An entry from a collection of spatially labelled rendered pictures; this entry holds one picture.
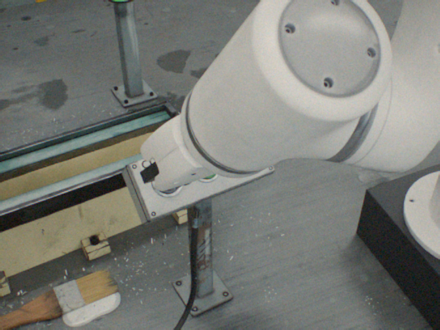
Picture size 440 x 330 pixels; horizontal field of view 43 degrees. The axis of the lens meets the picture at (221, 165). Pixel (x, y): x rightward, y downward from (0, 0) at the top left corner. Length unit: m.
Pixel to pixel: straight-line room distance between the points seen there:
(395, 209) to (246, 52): 0.61
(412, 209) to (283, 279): 0.22
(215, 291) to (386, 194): 0.30
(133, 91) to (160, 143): 0.80
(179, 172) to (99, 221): 0.49
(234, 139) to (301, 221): 0.63
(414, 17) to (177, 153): 0.20
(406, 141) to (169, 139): 0.18
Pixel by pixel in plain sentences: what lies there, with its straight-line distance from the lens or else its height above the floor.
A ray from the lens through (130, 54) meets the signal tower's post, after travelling 1.21.
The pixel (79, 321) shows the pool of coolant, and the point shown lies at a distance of 0.87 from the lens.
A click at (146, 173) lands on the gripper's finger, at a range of 0.52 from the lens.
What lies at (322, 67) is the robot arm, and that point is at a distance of 0.30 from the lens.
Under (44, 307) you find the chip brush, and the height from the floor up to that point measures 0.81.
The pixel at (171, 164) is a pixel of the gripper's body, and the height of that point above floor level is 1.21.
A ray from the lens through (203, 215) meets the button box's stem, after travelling 0.73.
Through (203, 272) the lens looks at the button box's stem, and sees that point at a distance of 0.82.
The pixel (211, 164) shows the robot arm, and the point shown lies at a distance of 0.41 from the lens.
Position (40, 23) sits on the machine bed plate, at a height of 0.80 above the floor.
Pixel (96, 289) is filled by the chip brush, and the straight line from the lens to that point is 0.89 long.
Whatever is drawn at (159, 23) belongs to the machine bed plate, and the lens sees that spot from 1.57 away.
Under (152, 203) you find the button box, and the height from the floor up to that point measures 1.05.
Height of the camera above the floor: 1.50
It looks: 41 degrees down
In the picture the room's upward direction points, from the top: straight up
